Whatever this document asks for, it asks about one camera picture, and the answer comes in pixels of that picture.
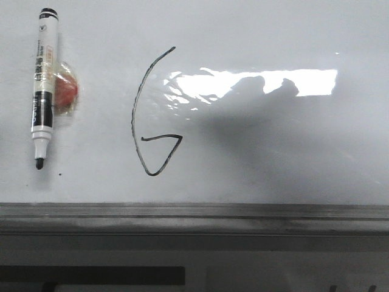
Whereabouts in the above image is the red round magnet with tape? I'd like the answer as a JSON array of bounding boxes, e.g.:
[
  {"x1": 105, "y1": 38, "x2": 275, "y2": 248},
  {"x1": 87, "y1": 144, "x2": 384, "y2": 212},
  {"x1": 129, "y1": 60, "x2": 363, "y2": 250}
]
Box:
[{"x1": 53, "y1": 61, "x2": 80, "y2": 116}]

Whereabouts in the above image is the white black whiteboard marker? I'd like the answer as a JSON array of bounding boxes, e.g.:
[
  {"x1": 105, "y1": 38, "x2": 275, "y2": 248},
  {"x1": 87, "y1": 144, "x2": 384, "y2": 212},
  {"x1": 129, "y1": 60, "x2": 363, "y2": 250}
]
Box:
[{"x1": 31, "y1": 7, "x2": 59, "y2": 170}]

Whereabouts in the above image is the white whiteboard with aluminium frame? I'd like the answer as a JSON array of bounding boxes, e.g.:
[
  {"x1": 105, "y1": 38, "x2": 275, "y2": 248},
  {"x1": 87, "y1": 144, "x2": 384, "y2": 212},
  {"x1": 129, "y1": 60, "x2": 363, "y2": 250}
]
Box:
[{"x1": 1, "y1": 1, "x2": 388, "y2": 252}]

